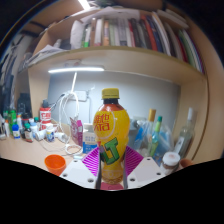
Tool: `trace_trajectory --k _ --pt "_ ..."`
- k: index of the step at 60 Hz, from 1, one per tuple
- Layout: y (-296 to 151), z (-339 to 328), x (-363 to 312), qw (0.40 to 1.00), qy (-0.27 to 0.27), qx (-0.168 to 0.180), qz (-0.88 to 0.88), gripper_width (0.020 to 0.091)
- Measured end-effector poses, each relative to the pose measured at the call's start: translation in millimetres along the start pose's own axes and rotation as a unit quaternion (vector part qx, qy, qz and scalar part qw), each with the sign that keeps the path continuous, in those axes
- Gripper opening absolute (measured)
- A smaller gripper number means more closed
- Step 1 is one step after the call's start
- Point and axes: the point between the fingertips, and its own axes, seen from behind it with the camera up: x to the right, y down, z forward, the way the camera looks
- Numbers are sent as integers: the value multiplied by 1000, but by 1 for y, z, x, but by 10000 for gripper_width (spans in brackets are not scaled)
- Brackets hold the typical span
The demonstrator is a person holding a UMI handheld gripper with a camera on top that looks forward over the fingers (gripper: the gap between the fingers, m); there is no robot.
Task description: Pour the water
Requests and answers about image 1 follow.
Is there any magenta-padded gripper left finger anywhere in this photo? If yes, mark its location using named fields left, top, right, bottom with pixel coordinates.
left=59, top=146, right=102, bottom=191

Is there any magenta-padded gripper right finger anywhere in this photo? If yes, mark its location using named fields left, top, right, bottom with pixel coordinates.
left=122, top=144, right=167, bottom=190

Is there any orange plastic cup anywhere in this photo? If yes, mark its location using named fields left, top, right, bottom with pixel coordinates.
left=44, top=154, right=67, bottom=177

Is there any jar with white lid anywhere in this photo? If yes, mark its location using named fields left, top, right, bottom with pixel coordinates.
left=161, top=151, right=181, bottom=175

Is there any white and blue box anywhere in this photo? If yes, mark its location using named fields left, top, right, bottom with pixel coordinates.
left=81, top=123, right=99, bottom=155

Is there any clear bottle with green cap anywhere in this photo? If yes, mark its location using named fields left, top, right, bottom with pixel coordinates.
left=149, top=115, right=164, bottom=158

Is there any clear plastic bag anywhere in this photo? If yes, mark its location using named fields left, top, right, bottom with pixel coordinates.
left=130, top=117, right=176, bottom=165

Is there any clear bottle with tan cap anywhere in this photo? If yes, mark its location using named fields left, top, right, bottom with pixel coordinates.
left=139, top=108, right=158, bottom=158

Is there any pink carton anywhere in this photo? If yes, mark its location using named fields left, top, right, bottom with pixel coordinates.
left=69, top=116, right=84, bottom=147

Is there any small white bottle blue label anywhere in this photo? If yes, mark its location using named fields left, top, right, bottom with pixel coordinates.
left=45, top=124, right=56, bottom=144

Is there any yellow drink bottle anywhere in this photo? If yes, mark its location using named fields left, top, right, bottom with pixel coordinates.
left=92, top=87, right=132, bottom=186

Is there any clear bottle with white cap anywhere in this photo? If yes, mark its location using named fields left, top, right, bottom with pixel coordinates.
left=173, top=106, right=198, bottom=158

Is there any small dark brown bottle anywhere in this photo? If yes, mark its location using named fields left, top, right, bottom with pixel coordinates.
left=23, top=122, right=34, bottom=143

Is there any white bottle with red label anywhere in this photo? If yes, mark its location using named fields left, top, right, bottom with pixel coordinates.
left=39, top=99, right=53, bottom=132

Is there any small bottle with blue cap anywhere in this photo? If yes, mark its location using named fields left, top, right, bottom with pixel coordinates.
left=11, top=123, right=21, bottom=140

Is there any white strip light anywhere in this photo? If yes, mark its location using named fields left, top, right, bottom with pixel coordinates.
left=47, top=66, right=105, bottom=74

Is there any wooden shelf unit with books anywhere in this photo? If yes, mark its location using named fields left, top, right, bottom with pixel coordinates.
left=18, top=0, right=210, bottom=163

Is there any ceiling light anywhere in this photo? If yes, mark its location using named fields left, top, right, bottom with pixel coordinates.
left=77, top=0, right=92, bottom=11

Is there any white coiled cable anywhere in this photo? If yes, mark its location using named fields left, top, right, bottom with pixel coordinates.
left=39, top=92, right=84, bottom=156

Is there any white wall outlet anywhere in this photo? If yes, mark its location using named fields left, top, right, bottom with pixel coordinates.
left=67, top=90, right=89, bottom=103

